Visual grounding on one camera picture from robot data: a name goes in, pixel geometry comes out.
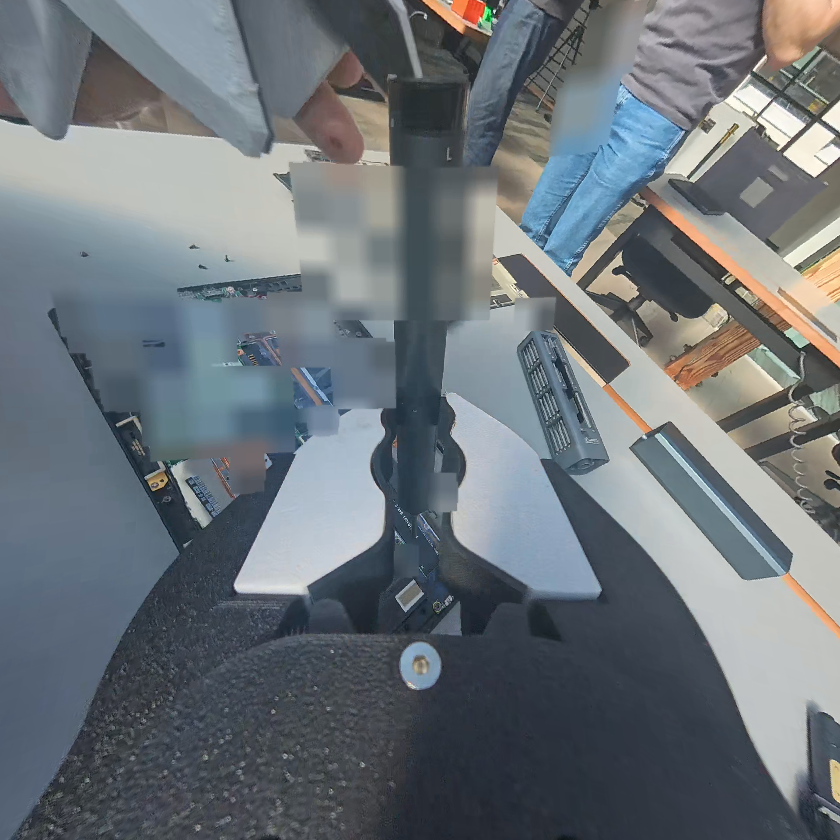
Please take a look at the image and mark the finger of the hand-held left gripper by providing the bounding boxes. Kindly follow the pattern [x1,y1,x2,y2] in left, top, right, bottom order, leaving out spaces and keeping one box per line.
[62,0,350,158]
[0,0,93,140]

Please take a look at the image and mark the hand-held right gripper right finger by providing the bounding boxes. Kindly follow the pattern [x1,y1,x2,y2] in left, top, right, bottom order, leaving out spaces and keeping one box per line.
[434,392,602,602]

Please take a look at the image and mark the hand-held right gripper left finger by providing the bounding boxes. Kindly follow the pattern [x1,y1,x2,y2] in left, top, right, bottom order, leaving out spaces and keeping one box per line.
[234,407,398,599]

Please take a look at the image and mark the black laptop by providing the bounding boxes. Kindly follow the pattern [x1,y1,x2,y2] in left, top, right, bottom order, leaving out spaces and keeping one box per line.
[49,279,460,634]

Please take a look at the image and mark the dark grey electric screwdriver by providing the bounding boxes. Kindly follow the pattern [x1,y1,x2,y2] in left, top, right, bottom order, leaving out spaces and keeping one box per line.
[386,74,470,526]

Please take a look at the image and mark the cluttered background work desk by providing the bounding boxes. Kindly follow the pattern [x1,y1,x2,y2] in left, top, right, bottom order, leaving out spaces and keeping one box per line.
[420,0,500,40]

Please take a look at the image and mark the orange edged side desk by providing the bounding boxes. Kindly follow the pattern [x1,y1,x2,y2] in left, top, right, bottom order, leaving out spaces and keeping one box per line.
[640,174,840,460]

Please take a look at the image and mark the person's left hand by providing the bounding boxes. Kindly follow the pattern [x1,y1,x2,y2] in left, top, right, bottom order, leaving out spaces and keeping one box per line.
[293,51,366,165]

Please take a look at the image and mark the dark grey bit tray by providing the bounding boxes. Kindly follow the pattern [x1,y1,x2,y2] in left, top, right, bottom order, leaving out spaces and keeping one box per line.
[516,330,609,475]

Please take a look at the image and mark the dark grey case sleeve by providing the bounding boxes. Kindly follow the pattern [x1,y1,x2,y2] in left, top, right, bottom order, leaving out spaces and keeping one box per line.
[630,422,794,580]

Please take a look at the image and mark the wooden beam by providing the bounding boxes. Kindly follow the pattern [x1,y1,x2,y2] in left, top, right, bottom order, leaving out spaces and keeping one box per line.
[664,252,840,393]

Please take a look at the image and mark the black office chair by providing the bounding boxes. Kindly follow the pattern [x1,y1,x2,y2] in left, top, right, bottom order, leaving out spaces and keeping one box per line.
[594,233,715,347]

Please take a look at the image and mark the dark laptop screen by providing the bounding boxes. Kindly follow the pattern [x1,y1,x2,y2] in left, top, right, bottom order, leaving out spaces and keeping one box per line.
[689,126,829,245]

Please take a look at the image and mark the black framed window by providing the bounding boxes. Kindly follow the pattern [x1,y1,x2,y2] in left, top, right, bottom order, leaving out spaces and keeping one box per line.
[722,46,840,178]

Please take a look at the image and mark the coiled cable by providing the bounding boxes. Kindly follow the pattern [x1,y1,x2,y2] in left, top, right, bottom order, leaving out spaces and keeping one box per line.
[786,352,829,509]

